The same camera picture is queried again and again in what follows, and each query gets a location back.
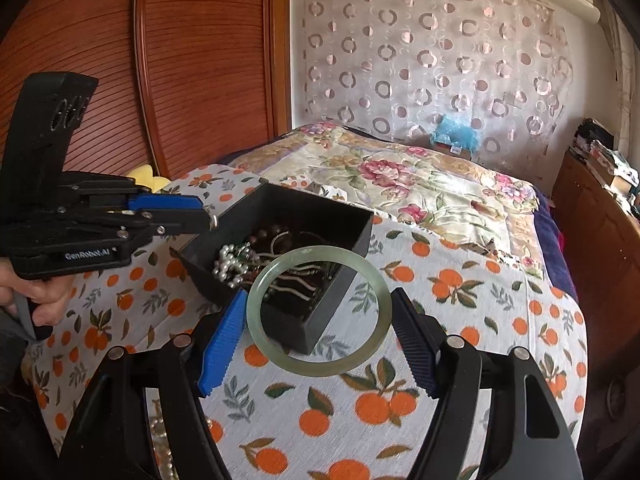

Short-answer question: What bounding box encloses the white pearl necklace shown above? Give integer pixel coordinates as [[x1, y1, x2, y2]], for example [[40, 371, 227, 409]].
[[211, 242, 264, 288]]

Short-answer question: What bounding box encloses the pale green jade bangle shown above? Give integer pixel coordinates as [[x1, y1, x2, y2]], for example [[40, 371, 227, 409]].
[[245, 245, 394, 380]]

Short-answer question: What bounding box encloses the black jewelry box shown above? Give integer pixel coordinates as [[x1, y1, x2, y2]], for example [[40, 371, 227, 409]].
[[169, 181, 377, 356]]

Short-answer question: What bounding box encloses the person's left hand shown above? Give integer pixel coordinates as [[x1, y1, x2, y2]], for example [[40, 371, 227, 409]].
[[0, 258, 75, 326]]

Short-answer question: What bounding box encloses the yellow plush toy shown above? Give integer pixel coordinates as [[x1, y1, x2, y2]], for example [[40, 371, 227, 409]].
[[126, 165, 170, 193]]

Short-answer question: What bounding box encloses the orange print bed sheet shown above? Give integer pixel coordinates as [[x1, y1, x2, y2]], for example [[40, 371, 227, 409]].
[[22, 162, 589, 480]]

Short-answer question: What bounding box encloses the wooden wardrobe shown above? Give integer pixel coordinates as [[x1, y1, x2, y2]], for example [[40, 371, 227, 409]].
[[1, 0, 291, 179]]

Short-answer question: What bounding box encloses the blue blanket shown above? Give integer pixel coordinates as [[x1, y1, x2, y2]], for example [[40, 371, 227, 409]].
[[534, 188, 578, 301]]

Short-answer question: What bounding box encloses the wooden sideboard cabinet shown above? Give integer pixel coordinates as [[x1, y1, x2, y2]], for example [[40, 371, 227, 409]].
[[549, 152, 640, 411]]

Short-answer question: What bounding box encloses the floral quilt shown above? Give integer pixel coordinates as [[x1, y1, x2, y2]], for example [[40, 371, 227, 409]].
[[231, 122, 544, 278]]

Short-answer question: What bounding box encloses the circle pattern sheer curtain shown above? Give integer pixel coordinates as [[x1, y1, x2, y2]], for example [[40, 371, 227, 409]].
[[291, 0, 573, 181]]

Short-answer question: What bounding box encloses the blue plush toy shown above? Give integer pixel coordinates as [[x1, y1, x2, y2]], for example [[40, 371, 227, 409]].
[[431, 116, 480, 154]]

